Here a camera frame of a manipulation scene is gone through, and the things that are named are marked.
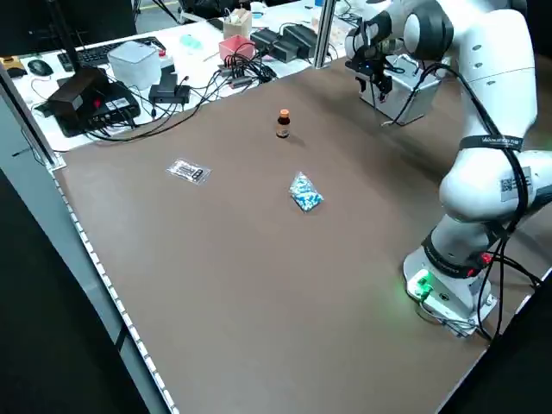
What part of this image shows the pink box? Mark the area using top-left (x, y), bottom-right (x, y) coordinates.
top-left (217, 34), bottom-right (259, 66)

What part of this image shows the black computer mouse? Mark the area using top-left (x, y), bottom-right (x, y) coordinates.
top-left (27, 59), bottom-right (55, 77)

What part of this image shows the clear cotton swab packet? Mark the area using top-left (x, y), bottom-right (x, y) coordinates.
top-left (166, 157), bottom-right (212, 187)

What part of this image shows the aluminium frame rail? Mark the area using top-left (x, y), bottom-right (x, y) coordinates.
top-left (0, 64), bottom-right (60, 170)

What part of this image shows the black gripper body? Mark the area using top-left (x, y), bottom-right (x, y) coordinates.
top-left (349, 50), bottom-right (394, 79)

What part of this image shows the black power adapter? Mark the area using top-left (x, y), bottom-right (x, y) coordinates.
top-left (279, 24), bottom-right (319, 52)
top-left (148, 71), bottom-right (192, 105)
top-left (249, 27), bottom-right (281, 49)
top-left (267, 37), bottom-right (299, 60)

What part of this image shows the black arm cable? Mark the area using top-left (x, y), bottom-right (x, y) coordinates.
top-left (379, 60), bottom-right (540, 346)

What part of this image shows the aluminium frame post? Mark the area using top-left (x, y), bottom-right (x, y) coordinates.
top-left (313, 0), bottom-right (336, 69)

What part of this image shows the brown bottle orange cap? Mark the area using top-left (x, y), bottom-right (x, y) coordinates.
top-left (275, 109), bottom-right (292, 139)

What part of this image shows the white translucent box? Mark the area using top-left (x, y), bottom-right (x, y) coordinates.
top-left (106, 40), bottom-right (162, 91)

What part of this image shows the grey usb hub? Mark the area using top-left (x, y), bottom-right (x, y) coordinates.
top-left (216, 63), bottom-right (260, 90)

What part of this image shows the black keyboard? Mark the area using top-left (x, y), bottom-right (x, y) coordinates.
top-left (57, 36), bottom-right (164, 72)

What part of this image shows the blue white capsule packet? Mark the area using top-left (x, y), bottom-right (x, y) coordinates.
top-left (287, 171), bottom-right (325, 215)

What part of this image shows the silver aluminium medicine case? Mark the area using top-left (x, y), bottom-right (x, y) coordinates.
top-left (358, 53), bottom-right (442, 127)

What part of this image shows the flat black electronics box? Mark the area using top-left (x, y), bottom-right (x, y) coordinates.
top-left (34, 79), bottom-right (142, 139)

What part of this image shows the brown cardboard box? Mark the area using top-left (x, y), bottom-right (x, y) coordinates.
top-left (222, 7), bottom-right (254, 41)

